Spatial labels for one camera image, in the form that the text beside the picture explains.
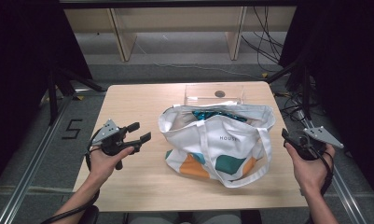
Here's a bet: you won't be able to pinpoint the aluminium floor rail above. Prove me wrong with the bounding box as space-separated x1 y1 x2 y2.
302 118 367 224
0 96 74 224

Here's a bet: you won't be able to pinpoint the clear acrylic box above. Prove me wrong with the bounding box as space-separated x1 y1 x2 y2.
184 83 245 106

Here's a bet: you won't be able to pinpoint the beige wooden desk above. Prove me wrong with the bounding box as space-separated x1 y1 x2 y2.
62 6 298 63

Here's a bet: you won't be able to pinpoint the black metal stand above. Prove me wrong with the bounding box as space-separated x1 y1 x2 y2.
46 66 108 125
265 60 313 120

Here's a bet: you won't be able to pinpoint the person's right hand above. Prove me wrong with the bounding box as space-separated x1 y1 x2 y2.
284 141 337 195

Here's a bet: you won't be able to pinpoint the black curtain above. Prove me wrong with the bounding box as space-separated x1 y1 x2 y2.
279 0 374 206
0 0 92 190

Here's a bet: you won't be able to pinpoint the bundle of black floor cables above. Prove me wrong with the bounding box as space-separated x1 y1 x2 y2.
240 6 285 74

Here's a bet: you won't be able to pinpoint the tangle of black cables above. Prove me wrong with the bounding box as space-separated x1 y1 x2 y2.
274 90 310 125

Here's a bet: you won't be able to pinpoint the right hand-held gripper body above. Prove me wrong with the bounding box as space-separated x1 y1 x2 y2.
288 125 345 161

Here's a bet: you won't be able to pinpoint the person's legs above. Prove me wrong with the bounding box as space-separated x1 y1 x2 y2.
127 211 243 224

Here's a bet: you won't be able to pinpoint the person's left hand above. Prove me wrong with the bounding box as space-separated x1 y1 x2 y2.
89 146 135 188

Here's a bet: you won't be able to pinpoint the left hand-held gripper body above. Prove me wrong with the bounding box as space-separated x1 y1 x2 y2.
90 119 128 171

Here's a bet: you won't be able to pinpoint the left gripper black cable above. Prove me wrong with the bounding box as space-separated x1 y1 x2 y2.
39 129 104 224

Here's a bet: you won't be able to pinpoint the white patterned tote bag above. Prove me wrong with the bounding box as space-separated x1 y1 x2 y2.
158 103 276 189

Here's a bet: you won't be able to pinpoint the blue chip bag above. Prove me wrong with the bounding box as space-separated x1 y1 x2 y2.
192 110 248 123

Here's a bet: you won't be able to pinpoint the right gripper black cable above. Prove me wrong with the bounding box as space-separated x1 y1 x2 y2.
305 136 336 197

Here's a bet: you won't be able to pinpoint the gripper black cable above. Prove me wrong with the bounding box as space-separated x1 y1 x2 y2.
305 136 336 197
39 129 104 224

